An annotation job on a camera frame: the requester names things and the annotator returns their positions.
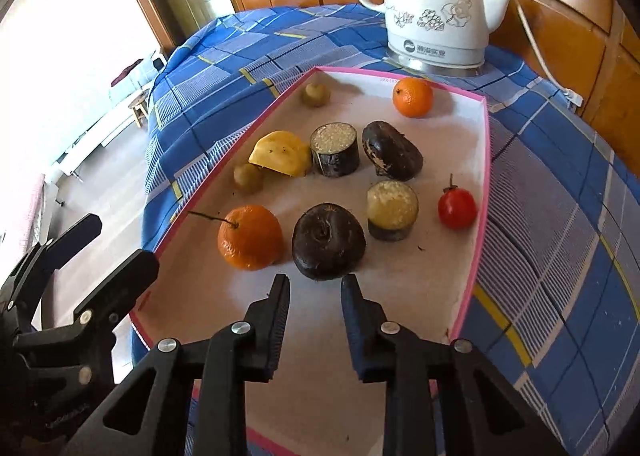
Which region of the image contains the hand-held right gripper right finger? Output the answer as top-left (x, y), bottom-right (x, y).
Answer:
top-left (341, 274), bottom-right (568, 456)

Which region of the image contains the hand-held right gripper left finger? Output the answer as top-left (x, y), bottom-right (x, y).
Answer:
top-left (60, 273), bottom-right (292, 456)

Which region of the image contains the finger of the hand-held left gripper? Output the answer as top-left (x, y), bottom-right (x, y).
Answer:
top-left (14, 249), bottom-right (161, 352)
top-left (0, 213), bottom-right (103, 322)

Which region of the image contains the round dark brown fruit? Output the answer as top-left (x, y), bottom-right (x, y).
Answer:
top-left (292, 203), bottom-right (367, 281)

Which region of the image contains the orange mandarin with stem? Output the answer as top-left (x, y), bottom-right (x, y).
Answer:
top-left (189, 204), bottom-right (285, 271)

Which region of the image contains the small yellow-green round fruit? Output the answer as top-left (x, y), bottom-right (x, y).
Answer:
top-left (301, 82), bottom-right (331, 108)
top-left (233, 163), bottom-right (265, 194)

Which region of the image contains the red cherry tomato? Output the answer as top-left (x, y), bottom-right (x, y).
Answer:
top-left (438, 174), bottom-right (478, 230)

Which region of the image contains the yellow fruit piece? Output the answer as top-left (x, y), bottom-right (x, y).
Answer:
top-left (248, 130), bottom-right (313, 178)

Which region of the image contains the pink-rimmed cardboard tray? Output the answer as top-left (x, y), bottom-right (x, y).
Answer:
top-left (129, 66), bottom-right (492, 456)

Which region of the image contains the small wooden stool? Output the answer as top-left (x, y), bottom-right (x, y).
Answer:
top-left (127, 91), bottom-right (151, 128)

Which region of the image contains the dark red cloth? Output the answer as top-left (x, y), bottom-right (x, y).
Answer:
top-left (110, 60), bottom-right (146, 87)

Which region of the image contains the white low furniture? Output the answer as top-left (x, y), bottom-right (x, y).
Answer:
top-left (50, 48), bottom-right (168, 177)

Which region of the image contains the blue plaid tablecloth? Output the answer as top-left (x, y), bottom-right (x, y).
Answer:
top-left (131, 3), bottom-right (640, 456)

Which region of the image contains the white ceramic electric kettle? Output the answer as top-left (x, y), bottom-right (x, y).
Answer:
top-left (355, 0), bottom-right (520, 77)

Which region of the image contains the wooden panelled wardrobe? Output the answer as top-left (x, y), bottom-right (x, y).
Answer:
top-left (110, 0), bottom-right (640, 157)

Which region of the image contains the white kettle power cord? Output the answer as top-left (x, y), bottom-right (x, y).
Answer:
top-left (440, 0), bottom-right (573, 96)

